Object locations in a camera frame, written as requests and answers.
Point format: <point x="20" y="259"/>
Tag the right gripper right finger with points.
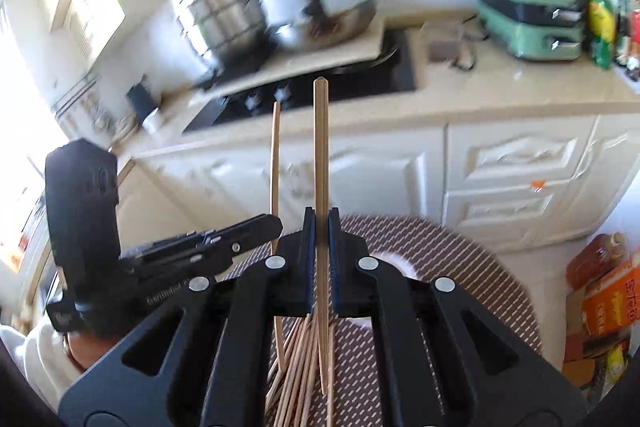
<point x="352" y="292"/>

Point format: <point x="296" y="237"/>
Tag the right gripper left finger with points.
<point x="295" y="281"/>

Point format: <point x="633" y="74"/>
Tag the lower kitchen cabinets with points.
<point x="508" y="185"/>

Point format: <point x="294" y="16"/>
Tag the person's left hand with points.
<point x="86" y="348"/>

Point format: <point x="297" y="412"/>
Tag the pink cylindrical cup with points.
<point x="390" y="278"/>

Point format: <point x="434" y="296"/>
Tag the brown polka dot tablecloth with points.
<point x="466" y="319"/>

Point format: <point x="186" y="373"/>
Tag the white cup on counter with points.
<point x="153" y="122"/>

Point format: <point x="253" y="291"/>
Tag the black knife block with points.
<point x="140" y="99"/>

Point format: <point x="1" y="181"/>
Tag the black glass cooktop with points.
<point x="391" y="72"/>

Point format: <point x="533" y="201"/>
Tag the beige stone board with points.
<point x="284" y="65"/>

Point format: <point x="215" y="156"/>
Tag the steel wok with lid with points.
<point x="324" y="23"/>

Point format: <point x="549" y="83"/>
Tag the cooking oil bottle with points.
<point x="604" y="253"/>

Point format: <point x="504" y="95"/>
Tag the clear plastic container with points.
<point x="444" y="42"/>

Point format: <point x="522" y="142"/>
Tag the stainless steel steamer pot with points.
<point x="225" y="34"/>

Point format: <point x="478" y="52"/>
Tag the orange cardboard box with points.
<point x="612" y="303"/>

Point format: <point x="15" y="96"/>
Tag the green electric grill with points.
<point x="535" y="30"/>

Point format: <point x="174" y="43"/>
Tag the red label sauce bottle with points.
<point x="634" y="22"/>

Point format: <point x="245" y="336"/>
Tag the green yellow bottle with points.
<point x="602" y="27"/>

